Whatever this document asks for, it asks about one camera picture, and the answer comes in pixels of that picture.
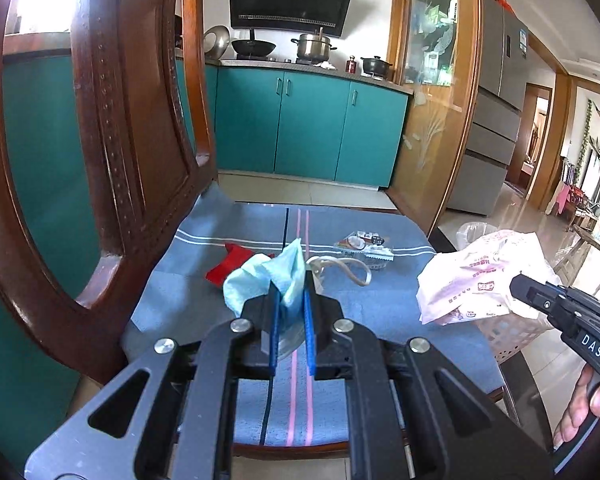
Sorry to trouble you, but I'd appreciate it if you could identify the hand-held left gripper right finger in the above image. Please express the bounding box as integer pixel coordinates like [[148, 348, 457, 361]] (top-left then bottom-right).
[[302, 270, 556, 480]]

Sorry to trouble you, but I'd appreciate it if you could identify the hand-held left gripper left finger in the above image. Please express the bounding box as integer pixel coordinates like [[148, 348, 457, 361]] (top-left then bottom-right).
[[25, 280, 282, 480]]

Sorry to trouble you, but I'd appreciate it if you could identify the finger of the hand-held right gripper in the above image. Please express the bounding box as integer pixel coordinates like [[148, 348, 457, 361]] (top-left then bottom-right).
[[514, 271, 573, 297], [509, 280, 563, 318]]

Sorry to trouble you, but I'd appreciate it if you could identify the light blue cloth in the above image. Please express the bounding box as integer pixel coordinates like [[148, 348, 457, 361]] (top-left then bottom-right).
[[222, 237, 308, 326]]

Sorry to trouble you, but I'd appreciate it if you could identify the white plastic basket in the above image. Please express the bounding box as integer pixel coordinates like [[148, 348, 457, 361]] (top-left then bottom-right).
[[456, 221, 556, 365]]

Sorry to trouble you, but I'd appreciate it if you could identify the white plastic bag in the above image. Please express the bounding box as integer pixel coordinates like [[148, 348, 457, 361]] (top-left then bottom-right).
[[416, 229, 563, 327]]

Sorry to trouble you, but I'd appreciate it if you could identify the person's right hand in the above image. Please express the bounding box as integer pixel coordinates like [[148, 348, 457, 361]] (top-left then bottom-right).
[[551, 364, 600, 455]]

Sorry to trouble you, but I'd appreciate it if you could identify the wooden armchair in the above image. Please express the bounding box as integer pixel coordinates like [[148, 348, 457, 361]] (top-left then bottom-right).
[[570, 225, 600, 303]]

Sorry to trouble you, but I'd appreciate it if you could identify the red wrapper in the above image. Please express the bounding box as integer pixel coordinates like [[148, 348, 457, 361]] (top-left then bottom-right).
[[205, 242, 256, 288]]

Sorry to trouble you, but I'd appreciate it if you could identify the blue striped seat cushion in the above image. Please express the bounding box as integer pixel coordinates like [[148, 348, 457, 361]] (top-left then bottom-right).
[[122, 182, 506, 448]]

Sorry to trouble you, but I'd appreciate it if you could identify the clear plastic basket liner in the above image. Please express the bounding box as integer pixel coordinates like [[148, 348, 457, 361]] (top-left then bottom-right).
[[456, 221, 501, 253]]

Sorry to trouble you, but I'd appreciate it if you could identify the clothes rack with pink clothes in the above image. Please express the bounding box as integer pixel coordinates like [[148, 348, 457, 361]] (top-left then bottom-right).
[[550, 160, 600, 222]]

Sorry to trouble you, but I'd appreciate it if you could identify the clear plastic wrapper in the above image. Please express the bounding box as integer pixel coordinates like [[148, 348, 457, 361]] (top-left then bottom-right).
[[334, 230, 387, 256]]

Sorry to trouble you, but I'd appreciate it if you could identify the wooden doorway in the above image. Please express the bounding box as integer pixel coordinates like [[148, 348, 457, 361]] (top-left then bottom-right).
[[507, 82, 554, 202]]

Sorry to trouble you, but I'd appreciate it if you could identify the green garland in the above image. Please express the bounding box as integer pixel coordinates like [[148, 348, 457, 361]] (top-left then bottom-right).
[[577, 100, 595, 186]]

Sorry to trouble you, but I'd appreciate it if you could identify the silver refrigerator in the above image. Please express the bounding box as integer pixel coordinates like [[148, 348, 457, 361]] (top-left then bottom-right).
[[447, 0, 531, 217]]

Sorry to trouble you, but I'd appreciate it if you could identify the wood framed glass door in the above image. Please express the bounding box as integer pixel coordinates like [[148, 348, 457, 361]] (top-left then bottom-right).
[[385, 0, 482, 235]]

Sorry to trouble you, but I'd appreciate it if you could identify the teal kitchen base cabinet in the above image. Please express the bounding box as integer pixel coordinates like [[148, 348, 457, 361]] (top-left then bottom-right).
[[205, 62, 412, 189]]

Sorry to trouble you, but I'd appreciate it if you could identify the carved wooden chair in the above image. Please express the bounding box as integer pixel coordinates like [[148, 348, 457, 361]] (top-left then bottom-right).
[[0, 0, 506, 461]]

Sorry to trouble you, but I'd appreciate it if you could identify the gas stove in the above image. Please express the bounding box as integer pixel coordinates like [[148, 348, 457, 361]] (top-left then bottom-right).
[[235, 55, 301, 65]]

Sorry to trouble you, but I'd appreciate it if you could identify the black clay pot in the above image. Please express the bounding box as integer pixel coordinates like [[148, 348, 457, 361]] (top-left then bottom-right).
[[361, 56, 394, 79]]

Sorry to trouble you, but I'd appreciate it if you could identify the black wok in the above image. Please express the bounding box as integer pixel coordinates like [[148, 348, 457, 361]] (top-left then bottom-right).
[[231, 37, 277, 58]]

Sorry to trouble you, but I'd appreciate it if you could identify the steel cooking pot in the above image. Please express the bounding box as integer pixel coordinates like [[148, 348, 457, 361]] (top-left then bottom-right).
[[291, 30, 338, 63]]

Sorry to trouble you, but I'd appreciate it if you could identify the teal side cabinet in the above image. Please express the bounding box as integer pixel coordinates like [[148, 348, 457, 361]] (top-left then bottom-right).
[[0, 50, 112, 461]]

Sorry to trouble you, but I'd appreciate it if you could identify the steel pot lid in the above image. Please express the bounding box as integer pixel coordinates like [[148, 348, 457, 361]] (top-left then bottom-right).
[[202, 25, 231, 58]]

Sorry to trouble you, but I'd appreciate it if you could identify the beige cord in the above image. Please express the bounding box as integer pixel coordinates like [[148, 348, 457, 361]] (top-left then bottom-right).
[[305, 255, 373, 289]]

